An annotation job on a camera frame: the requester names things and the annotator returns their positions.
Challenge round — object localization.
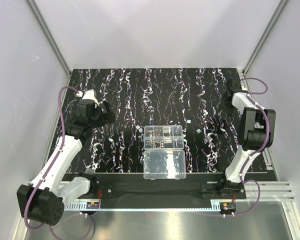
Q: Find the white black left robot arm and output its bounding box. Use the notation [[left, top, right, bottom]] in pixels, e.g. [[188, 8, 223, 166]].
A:
[[16, 99, 116, 229]]

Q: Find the aluminium frame profile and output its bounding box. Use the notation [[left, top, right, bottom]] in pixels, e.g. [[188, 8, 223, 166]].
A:
[[25, 0, 72, 78]]

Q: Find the clear plastic organizer box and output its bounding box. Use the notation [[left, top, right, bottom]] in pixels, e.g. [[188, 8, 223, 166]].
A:
[[142, 125, 186, 180]]

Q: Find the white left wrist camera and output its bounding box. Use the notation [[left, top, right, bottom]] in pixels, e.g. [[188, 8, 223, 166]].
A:
[[75, 89, 99, 106]]

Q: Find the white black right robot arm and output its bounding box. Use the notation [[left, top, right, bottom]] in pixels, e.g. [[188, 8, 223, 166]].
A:
[[110, 78, 276, 201]]

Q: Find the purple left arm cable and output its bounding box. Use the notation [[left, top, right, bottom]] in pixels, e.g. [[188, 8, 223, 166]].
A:
[[23, 86, 95, 240]]

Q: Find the grey cable duct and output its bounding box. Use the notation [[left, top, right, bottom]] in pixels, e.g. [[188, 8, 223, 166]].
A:
[[65, 199, 221, 212]]

